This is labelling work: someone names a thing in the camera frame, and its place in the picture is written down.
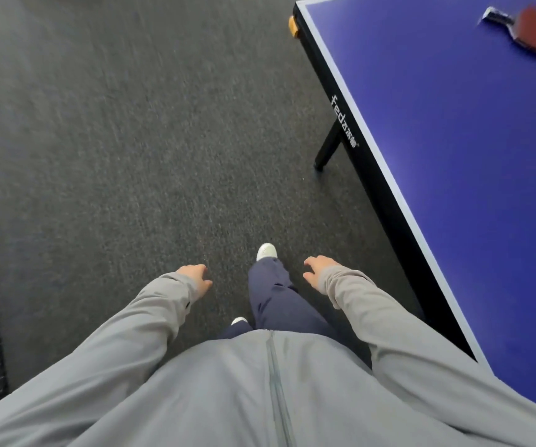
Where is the person's right hand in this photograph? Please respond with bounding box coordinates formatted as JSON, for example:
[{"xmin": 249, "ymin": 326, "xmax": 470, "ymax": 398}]
[{"xmin": 303, "ymin": 255, "xmax": 343, "ymax": 294}]

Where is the person's left hand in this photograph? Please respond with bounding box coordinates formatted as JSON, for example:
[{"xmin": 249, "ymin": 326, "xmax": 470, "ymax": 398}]
[{"xmin": 176, "ymin": 264, "xmax": 214, "ymax": 303}]

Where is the person's right forearm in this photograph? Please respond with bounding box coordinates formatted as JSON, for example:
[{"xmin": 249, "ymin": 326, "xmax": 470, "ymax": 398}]
[{"xmin": 318, "ymin": 264, "xmax": 536, "ymax": 447}]

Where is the person's left forearm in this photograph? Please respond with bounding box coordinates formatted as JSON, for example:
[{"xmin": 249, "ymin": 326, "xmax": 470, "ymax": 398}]
[{"xmin": 0, "ymin": 272, "xmax": 202, "ymax": 447}]

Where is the grey zip jacket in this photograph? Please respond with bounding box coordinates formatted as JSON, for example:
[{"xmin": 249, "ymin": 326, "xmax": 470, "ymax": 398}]
[{"xmin": 67, "ymin": 328, "xmax": 483, "ymax": 447}]

